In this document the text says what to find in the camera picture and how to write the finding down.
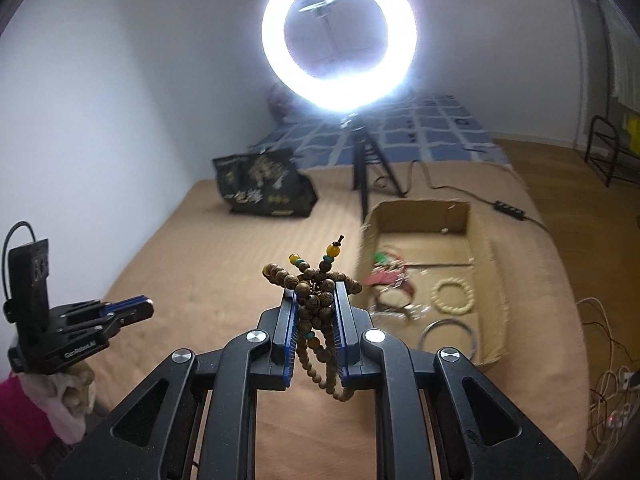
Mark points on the black clothes rack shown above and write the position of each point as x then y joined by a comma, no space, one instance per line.
612,152

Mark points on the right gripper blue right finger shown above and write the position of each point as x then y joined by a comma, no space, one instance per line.
436,414

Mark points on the blue checkered bed sheet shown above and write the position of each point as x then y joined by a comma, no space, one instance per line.
431,127

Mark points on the yellow box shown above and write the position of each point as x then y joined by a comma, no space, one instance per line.
632,127

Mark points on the red cord jade pendant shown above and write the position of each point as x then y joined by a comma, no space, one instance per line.
388,259

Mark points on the small red box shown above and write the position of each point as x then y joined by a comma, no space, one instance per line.
390,287

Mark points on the black snack bag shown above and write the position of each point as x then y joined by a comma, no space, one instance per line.
265,184

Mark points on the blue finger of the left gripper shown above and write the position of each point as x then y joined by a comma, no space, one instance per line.
130,303
121,316

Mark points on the gloved left hand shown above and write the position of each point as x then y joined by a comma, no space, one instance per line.
66,399

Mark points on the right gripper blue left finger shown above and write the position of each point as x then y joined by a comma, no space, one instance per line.
194,415

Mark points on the dark metal bangle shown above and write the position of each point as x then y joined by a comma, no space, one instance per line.
449,332

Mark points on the cardboard box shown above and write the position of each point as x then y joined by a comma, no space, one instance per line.
455,274

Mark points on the black mini tripod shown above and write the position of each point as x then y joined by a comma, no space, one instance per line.
365,153

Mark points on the phone holder clamp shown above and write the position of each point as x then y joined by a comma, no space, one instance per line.
320,8

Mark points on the white ring light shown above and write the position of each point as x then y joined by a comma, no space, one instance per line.
358,54

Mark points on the white power strip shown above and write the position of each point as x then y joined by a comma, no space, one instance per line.
616,403

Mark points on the white fringed towel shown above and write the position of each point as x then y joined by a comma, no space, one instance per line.
625,53

